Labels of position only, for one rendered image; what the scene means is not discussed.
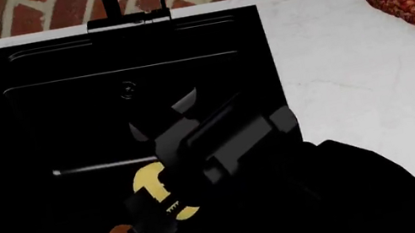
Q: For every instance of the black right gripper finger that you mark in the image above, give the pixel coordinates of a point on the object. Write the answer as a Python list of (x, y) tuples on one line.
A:
[(142, 210), (168, 223)]

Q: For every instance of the yellow potato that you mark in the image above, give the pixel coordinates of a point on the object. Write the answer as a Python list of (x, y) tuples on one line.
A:
[(145, 174)]

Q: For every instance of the round black sink drain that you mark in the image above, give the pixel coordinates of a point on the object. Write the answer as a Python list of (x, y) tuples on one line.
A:
[(128, 89)]

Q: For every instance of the black kitchen sink basin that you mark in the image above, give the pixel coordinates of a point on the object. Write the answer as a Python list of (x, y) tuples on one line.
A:
[(44, 135)]

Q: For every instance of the black kitchen faucet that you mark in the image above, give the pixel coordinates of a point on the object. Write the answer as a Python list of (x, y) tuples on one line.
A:
[(109, 2)]

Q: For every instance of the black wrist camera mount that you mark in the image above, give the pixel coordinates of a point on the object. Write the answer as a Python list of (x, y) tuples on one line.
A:
[(184, 104)]

